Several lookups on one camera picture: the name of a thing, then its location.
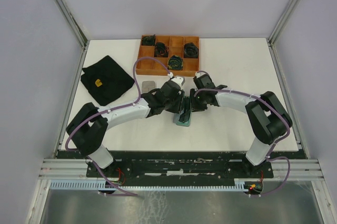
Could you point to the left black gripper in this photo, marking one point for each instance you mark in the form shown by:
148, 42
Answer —
178, 107

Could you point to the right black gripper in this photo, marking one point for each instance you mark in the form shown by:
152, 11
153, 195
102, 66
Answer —
195, 107

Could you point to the grey glasses case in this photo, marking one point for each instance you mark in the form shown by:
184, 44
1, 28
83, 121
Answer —
148, 86

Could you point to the blue glasses case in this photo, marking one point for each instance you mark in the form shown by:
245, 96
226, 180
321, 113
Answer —
176, 116

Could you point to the thin-frame glasses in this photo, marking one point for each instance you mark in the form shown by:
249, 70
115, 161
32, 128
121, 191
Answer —
185, 117

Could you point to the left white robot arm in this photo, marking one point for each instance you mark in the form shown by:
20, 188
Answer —
88, 127

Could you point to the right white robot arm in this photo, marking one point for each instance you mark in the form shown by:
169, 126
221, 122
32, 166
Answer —
268, 118

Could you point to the wooden compartment tray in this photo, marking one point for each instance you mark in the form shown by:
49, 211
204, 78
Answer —
151, 65

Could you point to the black cloth pouch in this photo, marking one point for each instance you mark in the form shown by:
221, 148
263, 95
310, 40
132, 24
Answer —
106, 81

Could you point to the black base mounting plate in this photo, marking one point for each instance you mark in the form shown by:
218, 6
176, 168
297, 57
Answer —
157, 168

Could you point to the right electronics board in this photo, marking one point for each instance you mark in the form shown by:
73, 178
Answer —
256, 187

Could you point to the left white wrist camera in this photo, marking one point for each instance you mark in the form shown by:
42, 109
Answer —
179, 80

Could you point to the right aluminium frame post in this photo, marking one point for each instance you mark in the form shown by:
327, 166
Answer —
281, 24

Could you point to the aluminium frame post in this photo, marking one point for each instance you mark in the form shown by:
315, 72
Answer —
65, 10
281, 24

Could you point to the left aluminium frame post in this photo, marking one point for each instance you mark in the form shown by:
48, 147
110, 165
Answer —
65, 10

